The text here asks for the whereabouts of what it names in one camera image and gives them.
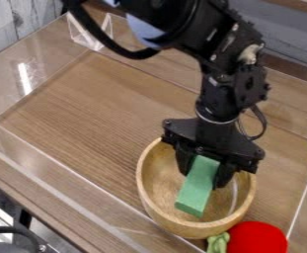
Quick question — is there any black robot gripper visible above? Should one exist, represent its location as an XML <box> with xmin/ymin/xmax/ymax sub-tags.
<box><xmin>162</xmin><ymin>118</ymin><xmax>265</xmax><ymax>189</ymax></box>

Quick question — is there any green rectangular block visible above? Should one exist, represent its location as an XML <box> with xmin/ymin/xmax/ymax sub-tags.
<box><xmin>174</xmin><ymin>155</ymin><xmax>221</xmax><ymax>217</ymax></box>

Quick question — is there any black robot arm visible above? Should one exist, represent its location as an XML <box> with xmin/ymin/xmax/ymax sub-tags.
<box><xmin>61</xmin><ymin>0</ymin><xmax>271</xmax><ymax>188</ymax></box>

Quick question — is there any brown wooden bowl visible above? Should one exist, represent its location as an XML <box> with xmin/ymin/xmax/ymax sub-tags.
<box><xmin>137</xmin><ymin>138</ymin><xmax>257</xmax><ymax>239</ymax></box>

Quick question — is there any small green toy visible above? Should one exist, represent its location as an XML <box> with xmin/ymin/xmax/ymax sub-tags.
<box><xmin>208</xmin><ymin>232</ymin><xmax>232</xmax><ymax>253</ymax></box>

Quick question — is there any red round plush toy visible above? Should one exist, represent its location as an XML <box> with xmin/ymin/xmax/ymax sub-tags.
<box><xmin>228</xmin><ymin>221</ymin><xmax>289</xmax><ymax>253</ymax></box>

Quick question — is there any clear acrylic enclosure wall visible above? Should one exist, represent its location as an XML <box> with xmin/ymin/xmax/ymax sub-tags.
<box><xmin>0</xmin><ymin>126</ymin><xmax>205</xmax><ymax>253</ymax></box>

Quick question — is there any clear acrylic corner bracket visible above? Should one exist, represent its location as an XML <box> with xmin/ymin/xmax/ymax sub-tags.
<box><xmin>67</xmin><ymin>13</ymin><xmax>114</xmax><ymax>51</ymax></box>

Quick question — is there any black metal table bracket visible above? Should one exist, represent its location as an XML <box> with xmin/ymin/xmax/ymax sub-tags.
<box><xmin>14</xmin><ymin>206</ymin><xmax>59</xmax><ymax>253</ymax></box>

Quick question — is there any black cable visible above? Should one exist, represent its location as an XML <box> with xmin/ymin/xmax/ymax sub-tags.
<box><xmin>0</xmin><ymin>225</ymin><xmax>43</xmax><ymax>253</ymax></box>

